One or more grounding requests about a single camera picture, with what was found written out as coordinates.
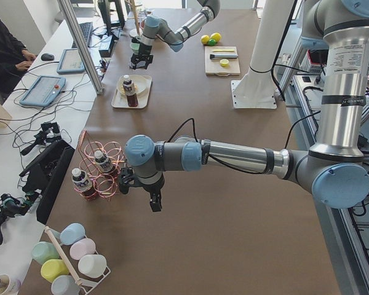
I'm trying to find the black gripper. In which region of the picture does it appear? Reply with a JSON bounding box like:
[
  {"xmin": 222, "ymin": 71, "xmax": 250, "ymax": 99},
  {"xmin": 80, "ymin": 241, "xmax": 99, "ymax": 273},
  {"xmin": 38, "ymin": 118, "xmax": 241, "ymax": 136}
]
[
  {"xmin": 118, "ymin": 167, "xmax": 165, "ymax": 212},
  {"xmin": 130, "ymin": 43, "xmax": 153, "ymax": 69}
]

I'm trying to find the white plate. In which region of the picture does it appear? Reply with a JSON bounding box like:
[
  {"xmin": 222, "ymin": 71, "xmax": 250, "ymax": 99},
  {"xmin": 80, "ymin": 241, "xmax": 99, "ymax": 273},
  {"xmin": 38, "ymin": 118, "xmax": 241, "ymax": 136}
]
[{"xmin": 116, "ymin": 75, "xmax": 147, "ymax": 95}]

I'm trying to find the cream rabbit tray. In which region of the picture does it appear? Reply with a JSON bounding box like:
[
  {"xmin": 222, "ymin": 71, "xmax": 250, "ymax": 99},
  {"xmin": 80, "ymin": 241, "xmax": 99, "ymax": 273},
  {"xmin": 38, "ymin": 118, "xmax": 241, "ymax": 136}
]
[{"xmin": 111, "ymin": 76, "xmax": 152, "ymax": 109}]

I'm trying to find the dark tea bottle on tray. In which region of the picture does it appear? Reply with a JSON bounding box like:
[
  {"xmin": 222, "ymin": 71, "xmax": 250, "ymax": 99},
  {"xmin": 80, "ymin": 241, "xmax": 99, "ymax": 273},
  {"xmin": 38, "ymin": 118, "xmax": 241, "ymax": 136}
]
[{"xmin": 122, "ymin": 75, "xmax": 138, "ymax": 107}]

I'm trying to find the green bowl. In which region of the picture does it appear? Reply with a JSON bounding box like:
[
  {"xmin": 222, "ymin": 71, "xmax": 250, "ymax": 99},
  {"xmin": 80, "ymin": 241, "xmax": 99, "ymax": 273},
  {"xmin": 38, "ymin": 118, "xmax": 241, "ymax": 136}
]
[{"xmin": 130, "ymin": 42, "xmax": 140, "ymax": 54}]

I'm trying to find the wooden cup tree stand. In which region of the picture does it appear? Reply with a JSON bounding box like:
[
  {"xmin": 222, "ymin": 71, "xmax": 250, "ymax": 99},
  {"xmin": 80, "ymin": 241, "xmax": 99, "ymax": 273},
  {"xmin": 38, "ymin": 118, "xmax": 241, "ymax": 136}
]
[{"xmin": 124, "ymin": 0, "xmax": 148, "ymax": 37}]

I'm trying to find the black keyboard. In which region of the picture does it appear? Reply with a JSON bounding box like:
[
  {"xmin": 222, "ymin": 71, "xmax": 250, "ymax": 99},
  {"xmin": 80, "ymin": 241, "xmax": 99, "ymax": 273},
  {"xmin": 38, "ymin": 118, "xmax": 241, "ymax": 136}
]
[{"xmin": 78, "ymin": 22, "xmax": 93, "ymax": 47}]

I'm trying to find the bottle in rack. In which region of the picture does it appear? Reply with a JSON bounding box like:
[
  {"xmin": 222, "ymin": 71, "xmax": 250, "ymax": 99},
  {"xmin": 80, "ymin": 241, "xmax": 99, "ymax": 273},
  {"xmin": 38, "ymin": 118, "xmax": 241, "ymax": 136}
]
[
  {"xmin": 71, "ymin": 168, "xmax": 97, "ymax": 201},
  {"xmin": 94, "ymin": 150, "xmax": 119, "ymax": 178}
]

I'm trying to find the yellow lemon near board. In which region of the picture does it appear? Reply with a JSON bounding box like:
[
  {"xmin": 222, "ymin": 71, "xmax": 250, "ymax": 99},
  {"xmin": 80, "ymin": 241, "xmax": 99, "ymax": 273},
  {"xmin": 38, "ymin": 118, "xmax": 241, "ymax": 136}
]
[{"xmin": 200, "ymin": 35, "xmax": 210, "ymax": 45}]

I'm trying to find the steel cylinder muddler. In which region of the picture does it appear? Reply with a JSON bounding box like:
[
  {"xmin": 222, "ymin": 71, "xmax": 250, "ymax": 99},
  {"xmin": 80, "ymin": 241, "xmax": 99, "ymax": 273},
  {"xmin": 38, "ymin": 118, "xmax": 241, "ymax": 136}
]
[{"xmin": 209, "ymin": 53, "xmax": 238, "ymax": 60}]

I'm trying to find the blue teach pendant far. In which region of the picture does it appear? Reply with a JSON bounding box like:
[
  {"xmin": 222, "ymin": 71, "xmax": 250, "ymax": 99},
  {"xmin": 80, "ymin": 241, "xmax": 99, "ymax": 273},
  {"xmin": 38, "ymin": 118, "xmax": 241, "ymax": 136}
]
[{"xmin": 57, "ymin": 49, "xmax": 85, "ymax": 74}]

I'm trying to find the blue teach pendant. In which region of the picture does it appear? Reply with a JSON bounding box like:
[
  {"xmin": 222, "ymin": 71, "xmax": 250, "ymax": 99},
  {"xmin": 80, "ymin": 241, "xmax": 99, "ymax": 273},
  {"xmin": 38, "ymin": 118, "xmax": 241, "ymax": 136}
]
[
  {"xmin": 19, "ymin": 76, "xmax": 66, "ymax": 107},
  {"xmin": 57, "ymin": 49, "xmax": 85, "ymax": 74}
]

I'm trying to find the green lime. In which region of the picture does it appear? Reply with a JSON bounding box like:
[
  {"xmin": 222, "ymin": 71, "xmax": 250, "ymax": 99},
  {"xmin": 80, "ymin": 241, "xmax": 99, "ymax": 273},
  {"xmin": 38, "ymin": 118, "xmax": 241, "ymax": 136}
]
[{"xmin": 207, "ymin": 39, "xmax": 217, "ymax": 46}]

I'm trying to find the yellow plastic knife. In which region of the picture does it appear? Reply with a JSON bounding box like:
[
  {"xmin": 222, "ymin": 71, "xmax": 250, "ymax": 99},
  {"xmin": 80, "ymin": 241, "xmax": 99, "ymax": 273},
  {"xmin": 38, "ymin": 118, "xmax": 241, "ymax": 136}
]
[{"xmin": 212, "ymin": 48, "xmax": 235, "ymax": 52}]

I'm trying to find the wooden cutting board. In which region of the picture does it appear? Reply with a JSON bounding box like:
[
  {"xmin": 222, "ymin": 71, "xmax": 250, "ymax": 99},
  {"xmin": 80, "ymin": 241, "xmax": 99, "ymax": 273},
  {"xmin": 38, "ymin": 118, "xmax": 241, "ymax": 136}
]
[{"xmin": 204, "ymin": 46, "xmax": 240, "ymax": 76}]

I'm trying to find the yellow lemon outer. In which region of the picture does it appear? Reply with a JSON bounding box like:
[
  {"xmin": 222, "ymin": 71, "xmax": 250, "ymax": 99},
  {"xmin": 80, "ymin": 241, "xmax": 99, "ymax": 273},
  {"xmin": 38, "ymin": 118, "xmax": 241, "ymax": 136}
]
[{"xmin": 210, "ymin": 33, "xmax": 221, "ymax": 42}]

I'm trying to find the half lemon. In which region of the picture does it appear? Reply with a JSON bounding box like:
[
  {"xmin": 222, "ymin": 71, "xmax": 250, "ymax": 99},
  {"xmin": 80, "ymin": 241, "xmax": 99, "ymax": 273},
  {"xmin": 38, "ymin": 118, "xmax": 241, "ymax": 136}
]
[{"xmin": 220, "ymin": 59, "xmax": 229, "ymax": 68}]

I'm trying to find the computer mouse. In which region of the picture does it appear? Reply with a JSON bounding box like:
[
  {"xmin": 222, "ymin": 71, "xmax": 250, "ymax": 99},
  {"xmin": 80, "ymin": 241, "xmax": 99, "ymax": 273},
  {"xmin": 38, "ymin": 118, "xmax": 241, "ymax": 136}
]
[{"xmin": 41, "ymin": 53, "xmax": 55, "ymax": 61}]

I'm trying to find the blue teach pendant near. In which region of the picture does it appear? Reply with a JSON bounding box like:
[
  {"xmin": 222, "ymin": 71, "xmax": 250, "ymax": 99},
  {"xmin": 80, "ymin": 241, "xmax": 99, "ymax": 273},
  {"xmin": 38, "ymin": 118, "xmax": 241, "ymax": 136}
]
[{"xmin": 19, "ymin": 76, "xmax": 66, "ymax": 107}]

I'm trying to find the pastel cup rack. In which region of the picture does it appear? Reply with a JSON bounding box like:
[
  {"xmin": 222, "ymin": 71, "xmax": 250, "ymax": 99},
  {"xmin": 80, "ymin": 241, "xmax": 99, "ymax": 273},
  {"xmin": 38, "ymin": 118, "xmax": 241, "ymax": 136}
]
[{"xmin": 31, "ymin": 223, "xmax": 111, "ymax": 294}]

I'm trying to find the seated person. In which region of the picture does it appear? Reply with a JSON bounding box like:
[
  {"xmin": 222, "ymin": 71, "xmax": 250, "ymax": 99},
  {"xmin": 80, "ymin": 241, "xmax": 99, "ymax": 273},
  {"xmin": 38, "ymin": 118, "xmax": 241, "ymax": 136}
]
[{"xmin": 0, "ymin": 19, "xmax": 36, "ymax": 99}]

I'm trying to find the copper wire bottle rack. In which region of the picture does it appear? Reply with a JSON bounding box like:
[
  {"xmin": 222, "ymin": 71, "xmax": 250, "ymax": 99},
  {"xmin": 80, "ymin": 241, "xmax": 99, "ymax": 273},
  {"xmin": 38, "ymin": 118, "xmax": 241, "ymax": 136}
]
[{"xmin": 76, "ymin": 130, "xmax": 125, "ymax": 201}]

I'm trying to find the aluminium frame post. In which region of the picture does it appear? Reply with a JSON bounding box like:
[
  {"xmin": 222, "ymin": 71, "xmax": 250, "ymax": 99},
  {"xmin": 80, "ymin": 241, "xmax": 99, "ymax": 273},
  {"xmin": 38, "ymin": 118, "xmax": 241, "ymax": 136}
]
[{"xmin": 58, "ymin": 0, "xmax": 103, "ymax": 95}]

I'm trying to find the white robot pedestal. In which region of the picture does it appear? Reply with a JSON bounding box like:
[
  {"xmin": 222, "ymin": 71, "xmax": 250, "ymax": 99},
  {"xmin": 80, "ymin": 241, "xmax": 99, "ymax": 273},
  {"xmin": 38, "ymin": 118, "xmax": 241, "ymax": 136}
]
[{"xmin": 231, "ymin": 0, "xmax": 296, "ymax": 109}]

